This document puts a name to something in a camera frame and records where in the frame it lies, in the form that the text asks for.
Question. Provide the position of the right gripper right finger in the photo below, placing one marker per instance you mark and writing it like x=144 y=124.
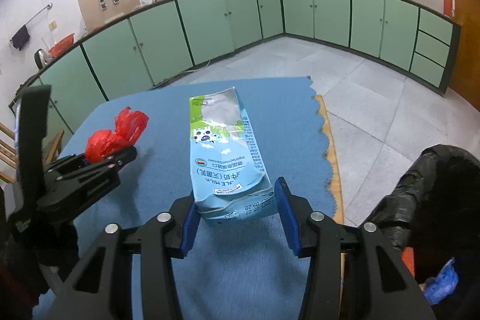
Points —
x=354 y=272

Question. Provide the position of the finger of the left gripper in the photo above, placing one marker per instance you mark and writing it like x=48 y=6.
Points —
x=68 y=163
x=95 y=176

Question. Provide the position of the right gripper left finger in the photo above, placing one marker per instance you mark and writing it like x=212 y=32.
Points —
x=99 y=286

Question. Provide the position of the red plastic bag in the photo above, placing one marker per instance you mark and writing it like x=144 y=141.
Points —
x=129 y=126

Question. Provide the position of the blue glove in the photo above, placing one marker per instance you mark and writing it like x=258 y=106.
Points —
x=438 y=288

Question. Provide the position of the light blue milk carton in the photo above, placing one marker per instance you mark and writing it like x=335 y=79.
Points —
x=229 y=179

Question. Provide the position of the black bagged trash bin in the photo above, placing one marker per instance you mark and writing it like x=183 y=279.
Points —
x=434 y=210

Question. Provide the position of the green lower kitchen cabinets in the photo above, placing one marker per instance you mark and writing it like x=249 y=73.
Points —
x=151 y=45

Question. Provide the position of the wooden chair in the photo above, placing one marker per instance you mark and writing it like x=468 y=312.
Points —
x=12 y=157

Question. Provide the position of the steel kettle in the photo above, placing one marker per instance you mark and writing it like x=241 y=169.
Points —
x=41 y=58

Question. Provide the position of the blue table mat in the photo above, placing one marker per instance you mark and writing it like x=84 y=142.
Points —
x=241 y=271

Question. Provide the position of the red basin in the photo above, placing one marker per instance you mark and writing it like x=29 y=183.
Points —
x=62 y=46

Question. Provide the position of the dark hanging towel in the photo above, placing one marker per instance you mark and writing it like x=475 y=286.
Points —
x=21 y=38

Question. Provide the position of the brown water purifier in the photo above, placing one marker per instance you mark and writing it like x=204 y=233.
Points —
x=97 y=13

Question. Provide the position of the wooden door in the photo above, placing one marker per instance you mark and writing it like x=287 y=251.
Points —
x=465 y=79

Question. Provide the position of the red thermos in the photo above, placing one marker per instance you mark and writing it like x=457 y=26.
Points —
x=447 y=7

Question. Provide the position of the towel rail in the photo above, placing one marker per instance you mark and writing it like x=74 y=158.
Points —
x=48 y=6

